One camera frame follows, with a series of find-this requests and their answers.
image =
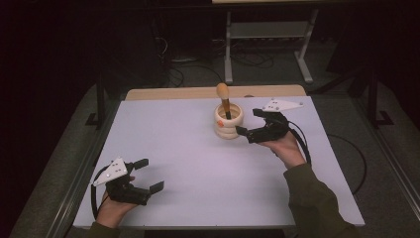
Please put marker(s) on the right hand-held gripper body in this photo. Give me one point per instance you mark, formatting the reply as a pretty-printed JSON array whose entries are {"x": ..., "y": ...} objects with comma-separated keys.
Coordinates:
[{"x": 270, "y": 129}]

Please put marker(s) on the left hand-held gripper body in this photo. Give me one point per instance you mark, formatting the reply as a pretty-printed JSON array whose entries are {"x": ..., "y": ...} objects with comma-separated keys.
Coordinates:
[{"x": 124, "y": 193}]

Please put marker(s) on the cream ringed brush holder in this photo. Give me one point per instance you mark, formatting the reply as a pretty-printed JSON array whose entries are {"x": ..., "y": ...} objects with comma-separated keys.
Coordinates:
[{"x": 228, "y": 129}]

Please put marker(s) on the person's left hand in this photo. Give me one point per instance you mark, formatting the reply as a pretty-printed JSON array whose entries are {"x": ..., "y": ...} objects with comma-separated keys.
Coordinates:
[{"x": 114, "y": 211}]

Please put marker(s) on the person's right hand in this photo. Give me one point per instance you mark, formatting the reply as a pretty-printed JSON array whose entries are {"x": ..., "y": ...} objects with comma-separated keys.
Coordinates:
[{"x": 287, "y": 150}]

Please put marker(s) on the black metal stand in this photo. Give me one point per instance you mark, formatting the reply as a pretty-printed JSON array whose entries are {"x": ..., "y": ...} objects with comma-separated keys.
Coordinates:
[
  {"x": 100, "y": 109},
  {"x": 374, "y": 105}
]

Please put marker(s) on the white metal stand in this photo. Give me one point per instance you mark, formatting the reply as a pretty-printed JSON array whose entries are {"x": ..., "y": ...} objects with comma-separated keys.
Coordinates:
[{"x": 267, "y": 30}]

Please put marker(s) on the metal frame rail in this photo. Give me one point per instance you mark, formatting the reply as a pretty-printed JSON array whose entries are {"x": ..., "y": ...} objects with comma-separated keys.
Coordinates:
[
  {"x": 393, "y": 155},
  {"x": 77, "y": 185}
]

